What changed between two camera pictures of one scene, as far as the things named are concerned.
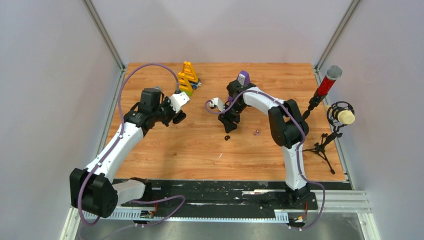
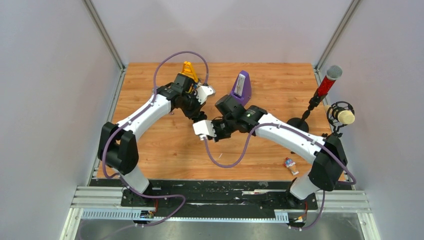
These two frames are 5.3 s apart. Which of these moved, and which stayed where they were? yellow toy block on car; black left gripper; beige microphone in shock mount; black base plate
Moved: black left gripper
Stayed: beige microphone in shock mount; black base plate; yellow toy block on car
